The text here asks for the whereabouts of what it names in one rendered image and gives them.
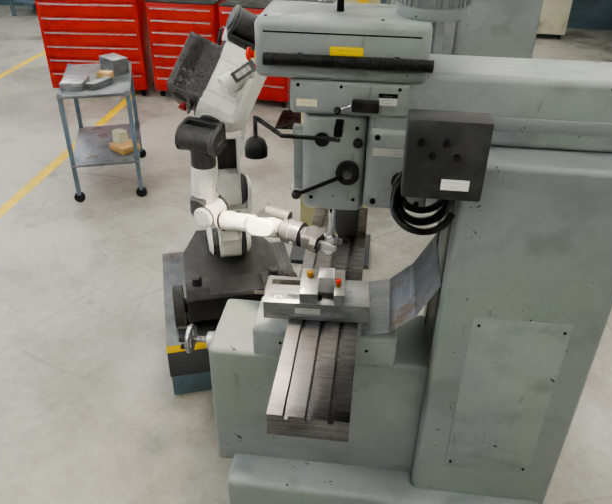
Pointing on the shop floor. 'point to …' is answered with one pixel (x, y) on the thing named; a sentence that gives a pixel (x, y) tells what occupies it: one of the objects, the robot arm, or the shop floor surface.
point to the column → (521, 316)
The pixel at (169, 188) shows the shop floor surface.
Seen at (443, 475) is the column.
